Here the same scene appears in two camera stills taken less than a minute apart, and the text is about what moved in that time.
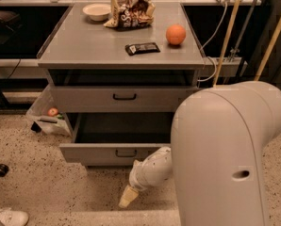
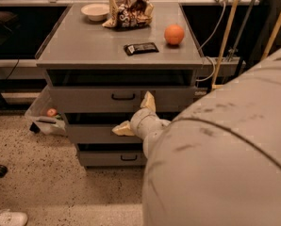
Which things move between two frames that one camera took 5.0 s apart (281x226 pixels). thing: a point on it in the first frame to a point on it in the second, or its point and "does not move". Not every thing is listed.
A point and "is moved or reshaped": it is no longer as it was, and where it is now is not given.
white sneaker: x=9 y=217 does not move
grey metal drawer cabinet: x=117 y=72 does not move
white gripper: x=136 y=178 to x=138 y=121
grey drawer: x=117 y=138 is moved or reshaped
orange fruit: x=175 y=34 does not move
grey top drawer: x=120 y=99 does not move
